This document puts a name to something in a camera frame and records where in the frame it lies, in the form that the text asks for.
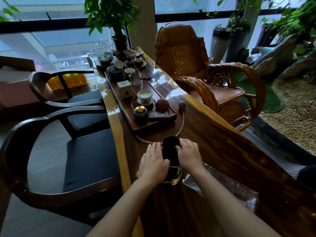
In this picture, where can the person's right hand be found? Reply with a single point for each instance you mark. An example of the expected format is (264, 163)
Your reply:
(190, 156)

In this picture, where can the person's left hand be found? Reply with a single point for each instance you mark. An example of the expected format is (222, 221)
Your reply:
(151, 167)

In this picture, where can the person's right thumb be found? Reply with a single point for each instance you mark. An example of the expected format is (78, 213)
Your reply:
(178, 148)

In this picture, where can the person's left middle finger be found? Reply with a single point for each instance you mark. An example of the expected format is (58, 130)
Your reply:
(154, 149)

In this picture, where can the person's left little finger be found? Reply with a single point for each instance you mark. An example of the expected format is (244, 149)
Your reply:
(143, 157)

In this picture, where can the black fuzzy cloth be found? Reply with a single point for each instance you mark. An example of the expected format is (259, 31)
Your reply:
(170, 149)

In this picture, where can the person's right forearm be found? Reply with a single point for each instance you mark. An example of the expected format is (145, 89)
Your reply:
(227, 207)

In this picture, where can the person's left forearm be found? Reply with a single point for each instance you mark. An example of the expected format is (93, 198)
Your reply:
(123, 209)

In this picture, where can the small rectangular brown dish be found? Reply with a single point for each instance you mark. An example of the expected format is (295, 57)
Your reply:
(158, 115)

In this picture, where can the blue canister gold lid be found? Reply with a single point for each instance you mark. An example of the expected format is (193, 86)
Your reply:
(140, 114)

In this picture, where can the wooden bulb with tube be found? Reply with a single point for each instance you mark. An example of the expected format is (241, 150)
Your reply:
(182, 105)

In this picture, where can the brown knobbly tea pet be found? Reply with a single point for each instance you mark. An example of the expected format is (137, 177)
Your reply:
(162, 105)

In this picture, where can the long wooden tea tray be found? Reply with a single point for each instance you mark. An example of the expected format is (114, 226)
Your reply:
(128, 111)

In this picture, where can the round dark coaster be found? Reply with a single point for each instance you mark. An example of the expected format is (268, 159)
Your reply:
(134, 104)

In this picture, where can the dark wooden armchair blue cushion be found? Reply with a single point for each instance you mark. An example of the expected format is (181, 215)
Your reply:
(86, 120)
(91, 157)

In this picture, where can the white lidded teacup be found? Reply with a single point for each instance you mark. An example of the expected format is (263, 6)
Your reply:
(145, 96)

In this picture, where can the clear plastic bag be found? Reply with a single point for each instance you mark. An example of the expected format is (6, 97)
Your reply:
(229, 188)

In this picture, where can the white tea box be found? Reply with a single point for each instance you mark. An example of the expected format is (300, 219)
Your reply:
(124, 89)

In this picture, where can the black tea tool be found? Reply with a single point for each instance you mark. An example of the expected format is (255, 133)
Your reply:
(145, 78)

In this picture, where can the clear glass pitcher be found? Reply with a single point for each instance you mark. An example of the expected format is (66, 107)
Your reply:
(135, 79)

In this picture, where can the white teacup dark rim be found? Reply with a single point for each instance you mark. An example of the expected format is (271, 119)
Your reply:
(129, 72)

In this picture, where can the round dark tray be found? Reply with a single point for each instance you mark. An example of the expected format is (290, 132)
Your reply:
(144, 65)

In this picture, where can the blue ceramic bowl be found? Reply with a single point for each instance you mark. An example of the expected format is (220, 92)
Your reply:
(114, 72)

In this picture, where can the dark small jar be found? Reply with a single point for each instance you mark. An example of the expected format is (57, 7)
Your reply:
(129, 62)

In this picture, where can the small white teacup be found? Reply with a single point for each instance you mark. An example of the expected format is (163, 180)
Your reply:
(119, 64)

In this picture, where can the rattan rocking chair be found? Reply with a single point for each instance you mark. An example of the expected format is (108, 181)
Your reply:
(182, 54)

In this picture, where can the lidded glass kettle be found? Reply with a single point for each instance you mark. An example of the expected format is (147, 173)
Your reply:
(105, 57)

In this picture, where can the green round mat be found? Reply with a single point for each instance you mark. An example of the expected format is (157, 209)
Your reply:
(271, 101)

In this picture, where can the pack of yellow bottles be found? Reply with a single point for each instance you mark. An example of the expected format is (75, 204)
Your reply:
(71, 81)

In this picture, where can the tall black planter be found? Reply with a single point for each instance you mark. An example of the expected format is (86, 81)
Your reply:
(222, 44)

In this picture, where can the glass teapot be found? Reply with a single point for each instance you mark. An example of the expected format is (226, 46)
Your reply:
(101, 46)

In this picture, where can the large driftwood piece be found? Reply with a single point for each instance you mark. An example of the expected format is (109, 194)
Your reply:
(281, 56)

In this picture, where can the potted green plant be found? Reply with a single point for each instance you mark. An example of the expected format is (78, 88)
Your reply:
(111, 12)

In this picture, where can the brown cardboard box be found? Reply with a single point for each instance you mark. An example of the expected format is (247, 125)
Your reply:
(14, 88)

